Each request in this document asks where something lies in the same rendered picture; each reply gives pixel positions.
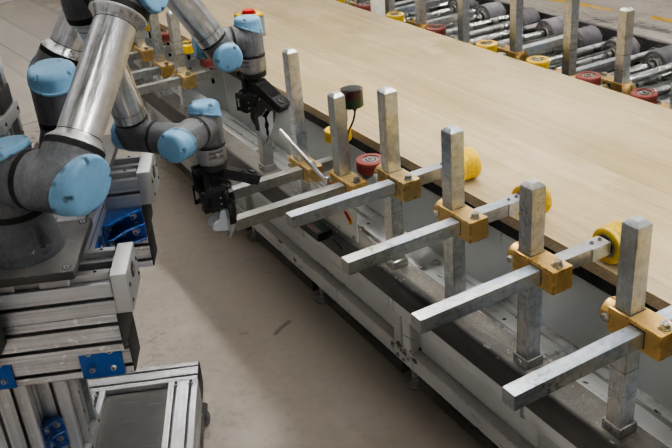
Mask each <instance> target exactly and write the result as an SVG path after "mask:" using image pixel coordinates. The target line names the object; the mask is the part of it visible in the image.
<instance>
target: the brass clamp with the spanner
mask: <svg viewBox="0 0 672 448"><path fill-rule="evenodd" d="M328 176H330V177H331V179H332V184H334V183H337V182H341V183H342V184H344V185H345V192H346V193H347V192H350V191H353V190H356V189H359V188H362V187H365V186H368V185H367V181H366V180H364V179H363V178H361V177H359V176H358V175H356V174H355V173H353V172H351V173H350V174H347V175H343V176H338V175H337V174H335V173H334V169H331V170H330V171H329V173H328ZM354 177H359V178H360V181H361V182H360V183H358V184H354V183H353V178H354Z"/></svg>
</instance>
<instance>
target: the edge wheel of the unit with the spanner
mask: <svg viewBox="0 0 672 448"><path fill-rule="evenodd" d="M379 164H381V154H377V153H367V154H363V155H360V156H359V157H357V159H356V170H357V172H358V173H359V174H360V175H364V176H373V175H374V170H375V168H376V167H377V166H378V165H379Z"/></svg>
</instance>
